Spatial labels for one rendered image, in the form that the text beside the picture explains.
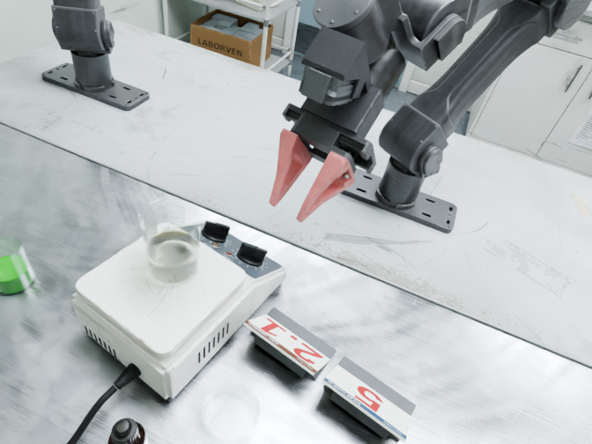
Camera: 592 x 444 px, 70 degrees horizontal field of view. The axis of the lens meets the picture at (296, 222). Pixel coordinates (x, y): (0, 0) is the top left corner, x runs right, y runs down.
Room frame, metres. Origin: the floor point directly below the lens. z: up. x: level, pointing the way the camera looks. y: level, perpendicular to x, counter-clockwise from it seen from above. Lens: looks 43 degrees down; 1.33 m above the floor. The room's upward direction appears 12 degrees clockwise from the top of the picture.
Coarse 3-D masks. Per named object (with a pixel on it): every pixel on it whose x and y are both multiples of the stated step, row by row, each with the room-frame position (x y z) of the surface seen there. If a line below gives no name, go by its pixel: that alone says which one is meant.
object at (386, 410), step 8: (336, 376) 0.21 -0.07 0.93; (344, 376) 0.22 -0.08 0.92; (336, 384) 0.20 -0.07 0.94; (344, 384) 0.21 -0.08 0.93; (352, 384) 0.21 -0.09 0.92; (360, 384) 0.22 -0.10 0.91; (352, 392) 0.20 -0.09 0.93; (360, 392) 0.20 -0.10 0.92; (368, 392) 0.21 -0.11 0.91; (360, 400) 0.19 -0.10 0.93; (368, 400) 0.20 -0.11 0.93; (376, 400) 0.20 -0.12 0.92; (384, 400) 0.21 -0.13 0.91; (376, 408) 0.19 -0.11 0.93; (384, 408) 0.19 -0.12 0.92; (392, 408) 0.20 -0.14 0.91; (384, 416) 0.18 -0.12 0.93; (392, 416) 0.19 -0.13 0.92; (400, 416) 0.19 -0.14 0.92; (392, 424) 0.17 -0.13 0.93; (400, 424) 0.18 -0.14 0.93
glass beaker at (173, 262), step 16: (144, 208) 0.26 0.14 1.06; (160, 208) 0.28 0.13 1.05; (176, 208) 0.28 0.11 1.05; (192, 208) 0.28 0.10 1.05; (144, 224) 0.26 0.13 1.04; (160, 224) 0.28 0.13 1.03; (176, 224) 0.28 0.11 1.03; (192, 224) 0.28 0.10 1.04; (144, 240) 0.24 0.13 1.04; (160, 240) 0.23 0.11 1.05; (176, 240) 0.24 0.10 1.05; (192, 240) 0.25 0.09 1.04; (160, 256) 0.23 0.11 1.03; (176, 256) 0.24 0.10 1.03; (192, 256) 0.25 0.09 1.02; (160, 272) 0.23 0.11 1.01; (176, 272) 0.24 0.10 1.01; (192, 272) 0.25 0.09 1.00
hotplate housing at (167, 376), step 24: (240, 288) 0.26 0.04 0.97; (264, 288) 0.29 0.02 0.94; (96, 312) 0.20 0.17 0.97; (216, 312) 0.23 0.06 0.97; (240, 312) 0.25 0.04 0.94; (96, 336) 0.20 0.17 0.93; (120, 336) 0.19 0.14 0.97; (192, 336) 0.20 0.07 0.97; (216, 336) 0.22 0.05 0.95; (120, 360) 0.19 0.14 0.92; (144, 360) 0.17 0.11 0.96; (168, 360) 0.17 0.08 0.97; (192, 360) 0.19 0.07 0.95; (120, 384) 0.16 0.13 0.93; (168, 384) 0.17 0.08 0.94
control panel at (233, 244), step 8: (200, 240) 0.32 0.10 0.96; (208, 240) 0.33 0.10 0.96; (232, 240) 0.36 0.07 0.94; (240, 240) 0.37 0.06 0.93; (216, 248) 0.32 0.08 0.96; (224, 248) 0.33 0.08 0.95; (232, 248) 0.33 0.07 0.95; (224, 256) 0.31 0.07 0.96; (232, 256) 0.31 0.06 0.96; (240, 264) 0.30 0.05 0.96; (264, 264) 0.33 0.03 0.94; (272, 264) 0.33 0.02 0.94; (248, 272) 0.29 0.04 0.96; (256, 272) 0.30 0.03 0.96; (264, 272) 0.31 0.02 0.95
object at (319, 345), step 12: (276, 312) 0.29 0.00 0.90; (288, 324) 0.28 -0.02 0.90; (300, 336) 0.27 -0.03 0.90; (312, 336) 0.27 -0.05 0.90; (264, 348) 0.24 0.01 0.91; (276, 348) 0.22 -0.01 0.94; (324, 348) 0.26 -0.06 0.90; (288, 360) 0.22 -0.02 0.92; (300, 372) 0.22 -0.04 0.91; (312, 372) 0.21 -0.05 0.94
